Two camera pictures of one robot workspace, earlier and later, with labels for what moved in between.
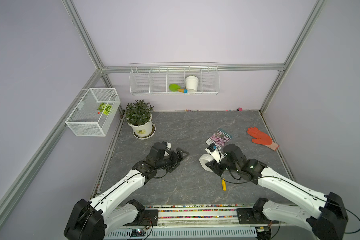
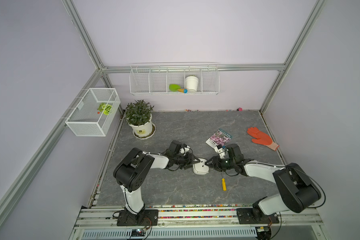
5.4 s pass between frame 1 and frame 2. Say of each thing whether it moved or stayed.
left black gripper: moved
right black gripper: stayed
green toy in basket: stayed
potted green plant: stayed
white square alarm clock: moved
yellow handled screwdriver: stayed
